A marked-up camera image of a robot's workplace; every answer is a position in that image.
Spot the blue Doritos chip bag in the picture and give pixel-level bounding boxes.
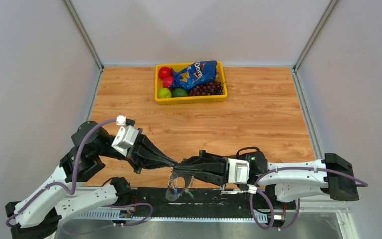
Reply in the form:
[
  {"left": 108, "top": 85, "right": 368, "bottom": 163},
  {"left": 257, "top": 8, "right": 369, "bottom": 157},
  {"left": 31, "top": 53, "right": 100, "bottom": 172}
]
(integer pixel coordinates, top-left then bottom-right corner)
[{"left": 169, "top": 60, "right": 218, "bottom": 91}]

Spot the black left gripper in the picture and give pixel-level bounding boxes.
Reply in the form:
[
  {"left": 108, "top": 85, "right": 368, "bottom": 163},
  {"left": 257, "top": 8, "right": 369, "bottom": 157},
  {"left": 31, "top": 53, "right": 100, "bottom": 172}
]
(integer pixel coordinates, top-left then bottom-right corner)
[{"left": 96, "top": 126, "right": 179, "bottom": 173}]

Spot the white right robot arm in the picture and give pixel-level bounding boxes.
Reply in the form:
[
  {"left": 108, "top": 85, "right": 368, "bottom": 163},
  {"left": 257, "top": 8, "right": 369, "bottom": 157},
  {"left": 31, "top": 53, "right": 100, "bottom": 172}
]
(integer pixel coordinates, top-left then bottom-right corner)
[{"left": 166, "top": 147, "right": 366, "bottom": 208}]

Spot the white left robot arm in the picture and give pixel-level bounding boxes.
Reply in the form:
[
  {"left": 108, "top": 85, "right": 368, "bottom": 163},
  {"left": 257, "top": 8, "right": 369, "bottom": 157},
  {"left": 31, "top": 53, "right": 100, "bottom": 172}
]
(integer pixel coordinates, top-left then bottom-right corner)
[{"left": 5, "top": 116, "right": 176, "bottom": 239}]

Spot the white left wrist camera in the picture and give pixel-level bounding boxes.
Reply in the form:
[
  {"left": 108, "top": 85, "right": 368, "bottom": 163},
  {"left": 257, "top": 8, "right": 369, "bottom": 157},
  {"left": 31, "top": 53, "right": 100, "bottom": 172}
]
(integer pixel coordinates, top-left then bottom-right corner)
[{"left": 111, "top": 115, "right": 139, "bottom": 157}]

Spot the light green apple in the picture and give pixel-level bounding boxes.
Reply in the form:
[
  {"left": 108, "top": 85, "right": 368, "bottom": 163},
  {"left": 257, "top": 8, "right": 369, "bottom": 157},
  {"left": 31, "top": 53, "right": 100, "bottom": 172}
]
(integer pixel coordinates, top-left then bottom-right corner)
[{"left": 157, "top": 87, "right": 172, "bottom": 99}]

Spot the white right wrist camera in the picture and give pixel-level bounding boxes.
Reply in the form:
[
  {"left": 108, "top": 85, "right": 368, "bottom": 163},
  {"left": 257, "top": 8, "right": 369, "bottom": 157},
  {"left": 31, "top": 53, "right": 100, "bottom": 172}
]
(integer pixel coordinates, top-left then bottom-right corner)
[{"left": 226, "top": 158, "right": 257, "bottom": 194}]

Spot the yellow plastic bin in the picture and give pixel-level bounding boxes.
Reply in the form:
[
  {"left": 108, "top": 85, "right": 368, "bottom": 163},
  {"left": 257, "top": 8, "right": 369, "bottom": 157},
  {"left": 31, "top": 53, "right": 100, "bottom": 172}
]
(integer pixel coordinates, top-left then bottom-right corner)
[{"left": 154, "top": 61, "right": 228, "bottom": 105}]

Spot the silver metal key holder plate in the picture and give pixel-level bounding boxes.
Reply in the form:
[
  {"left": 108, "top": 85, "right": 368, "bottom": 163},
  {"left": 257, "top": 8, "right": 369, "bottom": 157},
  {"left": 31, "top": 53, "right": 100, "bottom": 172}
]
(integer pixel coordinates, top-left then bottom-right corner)
[{"left": 165, "top": 168, "right": 195, "bottom": 202}]

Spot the dark green lime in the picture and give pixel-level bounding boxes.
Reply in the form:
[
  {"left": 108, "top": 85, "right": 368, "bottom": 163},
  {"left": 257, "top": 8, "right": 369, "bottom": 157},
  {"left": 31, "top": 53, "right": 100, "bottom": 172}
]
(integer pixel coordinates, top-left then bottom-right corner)
[{"left": 172, "top": 88, "right": 189, "bottom": 97}]

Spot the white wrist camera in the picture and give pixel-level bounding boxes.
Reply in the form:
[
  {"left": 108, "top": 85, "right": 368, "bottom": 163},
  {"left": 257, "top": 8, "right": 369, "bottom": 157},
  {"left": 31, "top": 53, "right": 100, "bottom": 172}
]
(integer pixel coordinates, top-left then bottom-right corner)
[
  {"left": 111, "top": 115, "right": 139, "bottom": 157},
  {"left": 226, "top": 158, "right": 257, "bottom": 194}
]

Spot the slotted aluminium cable duct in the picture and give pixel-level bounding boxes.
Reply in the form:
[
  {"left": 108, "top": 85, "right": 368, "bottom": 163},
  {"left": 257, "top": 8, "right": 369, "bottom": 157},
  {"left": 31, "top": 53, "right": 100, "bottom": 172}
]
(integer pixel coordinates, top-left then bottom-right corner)
[{"left": 75, "top": 208, "right": 255, "bottom": 223}]

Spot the purple grape bunch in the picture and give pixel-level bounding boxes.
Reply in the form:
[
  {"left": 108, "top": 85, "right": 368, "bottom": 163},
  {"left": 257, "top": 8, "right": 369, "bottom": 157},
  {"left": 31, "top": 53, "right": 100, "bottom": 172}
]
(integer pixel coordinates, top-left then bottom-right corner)
[{"left": 188, "top": 80, "right": 224, "bottom": 96}]

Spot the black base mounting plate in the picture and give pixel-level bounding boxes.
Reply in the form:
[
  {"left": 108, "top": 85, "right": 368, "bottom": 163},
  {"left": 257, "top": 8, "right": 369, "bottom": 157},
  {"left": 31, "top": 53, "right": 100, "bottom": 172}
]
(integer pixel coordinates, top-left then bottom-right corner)
[{"left": 111, "top": 186, "right": 287, "bottom": 219}]

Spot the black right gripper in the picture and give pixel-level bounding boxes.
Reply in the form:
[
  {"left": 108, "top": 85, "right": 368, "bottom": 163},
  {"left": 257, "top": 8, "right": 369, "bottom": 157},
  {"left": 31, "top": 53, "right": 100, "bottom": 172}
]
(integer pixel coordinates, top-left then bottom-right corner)
[{"left": 173, "top": 150, "right": 239, "bottom": 191}]

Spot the pink red apple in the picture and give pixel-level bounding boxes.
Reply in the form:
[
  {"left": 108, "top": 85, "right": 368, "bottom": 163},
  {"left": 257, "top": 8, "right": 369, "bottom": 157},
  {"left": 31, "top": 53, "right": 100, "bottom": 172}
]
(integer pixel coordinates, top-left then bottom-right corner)
[{"left": 162, "top": 76, "right": 174, "bottom": 88}]

